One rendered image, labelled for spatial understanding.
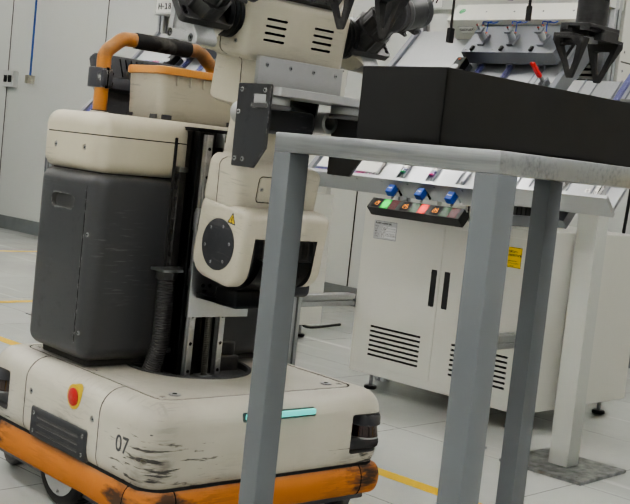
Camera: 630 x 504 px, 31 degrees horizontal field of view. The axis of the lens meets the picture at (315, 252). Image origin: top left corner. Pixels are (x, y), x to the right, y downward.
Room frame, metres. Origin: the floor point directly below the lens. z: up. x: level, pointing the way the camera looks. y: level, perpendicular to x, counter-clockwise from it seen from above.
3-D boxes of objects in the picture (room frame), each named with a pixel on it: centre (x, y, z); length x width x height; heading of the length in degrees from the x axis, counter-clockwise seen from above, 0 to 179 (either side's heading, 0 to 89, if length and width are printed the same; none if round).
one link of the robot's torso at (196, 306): (2.42, 0.10, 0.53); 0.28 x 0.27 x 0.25; 132
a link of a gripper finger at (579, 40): (2.11, -0.44, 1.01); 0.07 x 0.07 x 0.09; 43
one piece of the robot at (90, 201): (2.57, 0.32, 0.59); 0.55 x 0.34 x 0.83; 132
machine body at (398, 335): (3.87, -0.63, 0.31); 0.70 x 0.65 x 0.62; 47
